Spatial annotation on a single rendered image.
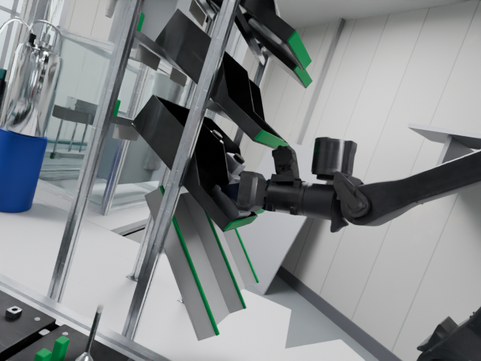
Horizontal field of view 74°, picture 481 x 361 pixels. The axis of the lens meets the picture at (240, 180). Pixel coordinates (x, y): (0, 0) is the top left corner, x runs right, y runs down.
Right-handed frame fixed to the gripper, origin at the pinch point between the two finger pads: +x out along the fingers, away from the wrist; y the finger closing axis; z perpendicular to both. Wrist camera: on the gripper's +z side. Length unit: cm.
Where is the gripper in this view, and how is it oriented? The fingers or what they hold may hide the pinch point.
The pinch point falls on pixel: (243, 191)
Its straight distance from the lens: 59.4
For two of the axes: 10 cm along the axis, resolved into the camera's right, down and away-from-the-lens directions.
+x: -8.7, -1.0, 4.7
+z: 1.3, -9.9, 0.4
